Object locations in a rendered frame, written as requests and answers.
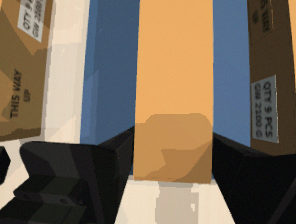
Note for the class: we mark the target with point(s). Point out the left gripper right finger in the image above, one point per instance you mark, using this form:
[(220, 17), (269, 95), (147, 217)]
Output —
[(257, 187)]

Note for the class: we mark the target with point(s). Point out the blue flat platform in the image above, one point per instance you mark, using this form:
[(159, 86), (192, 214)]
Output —
[(110, 70)]

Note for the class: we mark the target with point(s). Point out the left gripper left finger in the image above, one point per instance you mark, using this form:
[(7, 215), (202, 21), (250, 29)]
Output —
[(105, 166)]

